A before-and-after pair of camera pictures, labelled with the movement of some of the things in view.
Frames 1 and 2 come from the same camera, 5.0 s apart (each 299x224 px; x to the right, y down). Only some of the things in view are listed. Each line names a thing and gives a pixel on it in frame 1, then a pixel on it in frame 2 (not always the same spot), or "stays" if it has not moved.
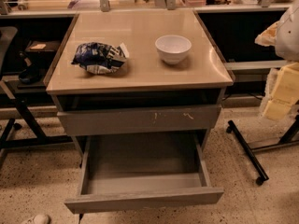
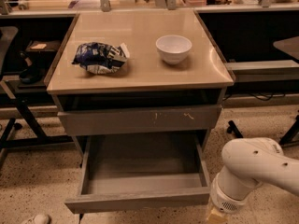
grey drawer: x=143 y=170 stays
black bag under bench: x=30 y=74 stays
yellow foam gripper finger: x=281 y=91 → x=222 y=203
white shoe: x=40 y=218 stays
